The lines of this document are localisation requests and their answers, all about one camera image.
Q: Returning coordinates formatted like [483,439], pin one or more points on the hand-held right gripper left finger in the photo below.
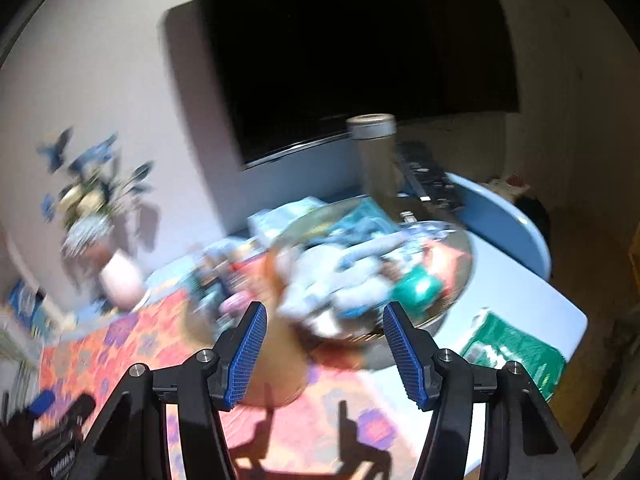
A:
[247,355]

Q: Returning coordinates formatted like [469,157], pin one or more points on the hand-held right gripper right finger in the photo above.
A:
[405,355]

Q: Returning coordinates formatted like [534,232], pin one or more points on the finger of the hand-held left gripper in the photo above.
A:
[80,407]
[42,402]

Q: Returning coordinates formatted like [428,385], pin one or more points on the grey blue bunny plush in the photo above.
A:
[340,280]

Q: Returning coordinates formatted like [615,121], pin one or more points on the metal bowl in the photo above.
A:
[450,260]

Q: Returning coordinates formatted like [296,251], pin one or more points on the tan brown object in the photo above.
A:
[285,360]

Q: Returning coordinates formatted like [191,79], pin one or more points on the small pink object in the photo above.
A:
[234,305]

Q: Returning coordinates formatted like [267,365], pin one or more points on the red packet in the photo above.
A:
[447,265]

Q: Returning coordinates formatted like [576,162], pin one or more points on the floral orange table mat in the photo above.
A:
[325,425]

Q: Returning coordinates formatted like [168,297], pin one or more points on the green packet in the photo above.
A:
[510,355]

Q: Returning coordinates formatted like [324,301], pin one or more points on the white ribbed vase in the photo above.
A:
[120,275]

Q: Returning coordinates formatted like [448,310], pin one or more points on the light teal packet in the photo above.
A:
[367,220]

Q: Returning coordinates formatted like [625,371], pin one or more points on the light blue tissue packet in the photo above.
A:
[280,217]

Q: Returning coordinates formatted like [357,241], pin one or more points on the black remote control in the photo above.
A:
[430,180]

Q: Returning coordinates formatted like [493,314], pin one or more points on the metal bottle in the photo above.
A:
[372,160]

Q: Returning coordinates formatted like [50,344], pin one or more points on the blue and white flower bouquet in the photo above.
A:
[90,190]

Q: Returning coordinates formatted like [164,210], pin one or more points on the black monitor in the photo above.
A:
[350,50]

